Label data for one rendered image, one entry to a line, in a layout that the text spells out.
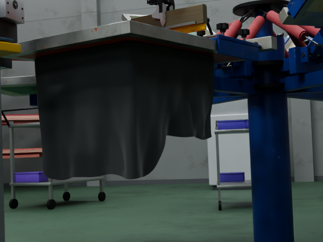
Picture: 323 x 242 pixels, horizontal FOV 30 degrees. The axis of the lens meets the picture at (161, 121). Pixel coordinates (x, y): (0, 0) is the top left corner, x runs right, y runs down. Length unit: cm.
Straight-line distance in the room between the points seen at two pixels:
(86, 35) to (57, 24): 947
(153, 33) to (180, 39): 14
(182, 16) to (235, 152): 614
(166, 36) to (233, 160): 660
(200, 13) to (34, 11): 939
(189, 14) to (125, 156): 73
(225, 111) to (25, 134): 438
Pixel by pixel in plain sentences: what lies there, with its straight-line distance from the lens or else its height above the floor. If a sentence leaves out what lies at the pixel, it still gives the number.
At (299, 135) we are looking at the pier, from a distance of 978.
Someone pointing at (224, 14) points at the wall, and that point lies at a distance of 1033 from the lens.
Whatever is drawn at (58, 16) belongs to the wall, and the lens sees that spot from 1136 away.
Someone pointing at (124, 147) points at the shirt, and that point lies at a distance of 188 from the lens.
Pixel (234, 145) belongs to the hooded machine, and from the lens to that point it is 843.
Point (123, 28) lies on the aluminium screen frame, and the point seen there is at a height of 97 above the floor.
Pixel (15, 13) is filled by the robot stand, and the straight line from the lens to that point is 240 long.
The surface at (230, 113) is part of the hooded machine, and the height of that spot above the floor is 107.
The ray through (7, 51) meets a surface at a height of 93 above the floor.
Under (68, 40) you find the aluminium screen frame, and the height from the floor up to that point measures 97.
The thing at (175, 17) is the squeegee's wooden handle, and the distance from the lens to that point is 240.
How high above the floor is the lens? 62
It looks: 3 degrees up
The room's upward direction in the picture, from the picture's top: 2 degrees counter-clockwise
